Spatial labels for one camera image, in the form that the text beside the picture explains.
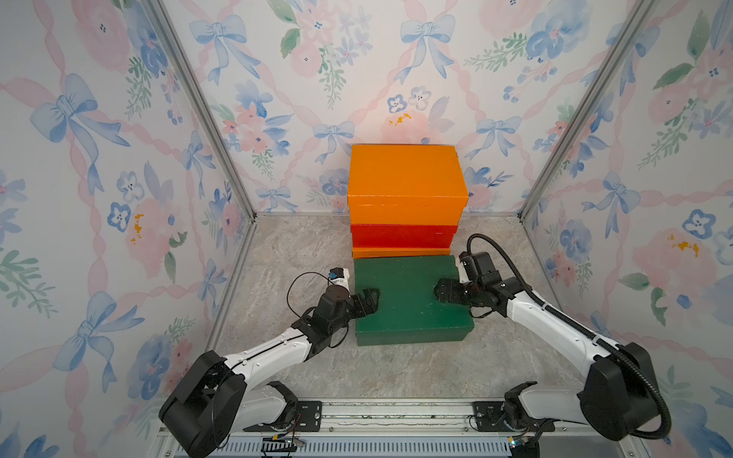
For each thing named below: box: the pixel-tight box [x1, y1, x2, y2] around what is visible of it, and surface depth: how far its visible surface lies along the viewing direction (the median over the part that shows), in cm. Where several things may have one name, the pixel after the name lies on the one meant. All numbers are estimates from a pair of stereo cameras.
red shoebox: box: [351, 224, 459, 250], surface depth 92 cm
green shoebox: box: [354, 254, 475, 347], surface depth 85 cm
